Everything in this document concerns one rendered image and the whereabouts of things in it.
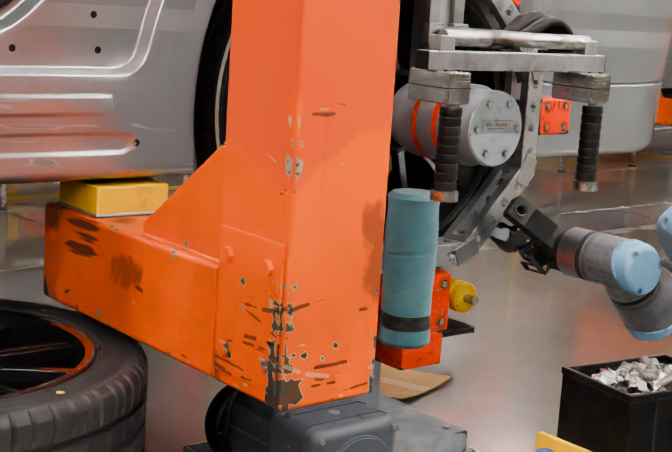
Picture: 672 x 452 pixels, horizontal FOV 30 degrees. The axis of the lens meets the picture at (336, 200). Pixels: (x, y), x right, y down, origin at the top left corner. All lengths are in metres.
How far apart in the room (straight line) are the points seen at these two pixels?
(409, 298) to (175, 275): 0.45
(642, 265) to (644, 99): 0.78
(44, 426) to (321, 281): 0.40
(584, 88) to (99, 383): 0.96
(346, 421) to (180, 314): 0.34
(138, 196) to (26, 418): 0.52
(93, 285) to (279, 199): 0.52
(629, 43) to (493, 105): 0.80
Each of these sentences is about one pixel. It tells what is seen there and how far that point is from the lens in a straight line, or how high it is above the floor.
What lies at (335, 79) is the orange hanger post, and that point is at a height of 0.95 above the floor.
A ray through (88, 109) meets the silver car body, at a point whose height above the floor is 0.85.
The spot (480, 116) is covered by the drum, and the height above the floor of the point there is 0.87.
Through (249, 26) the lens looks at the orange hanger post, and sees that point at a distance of 1.64.
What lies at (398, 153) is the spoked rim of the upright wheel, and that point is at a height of 0.77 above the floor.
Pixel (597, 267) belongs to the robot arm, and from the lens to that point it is 2.23.
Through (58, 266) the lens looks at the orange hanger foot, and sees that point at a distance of 2.13.
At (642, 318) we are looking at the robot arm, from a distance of 2.29.
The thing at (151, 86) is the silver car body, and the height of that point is 0.89.
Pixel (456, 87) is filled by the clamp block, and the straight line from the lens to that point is 1.93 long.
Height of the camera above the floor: 1.06
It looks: 9 degrees down
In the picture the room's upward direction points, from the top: 4 degrees clockwise
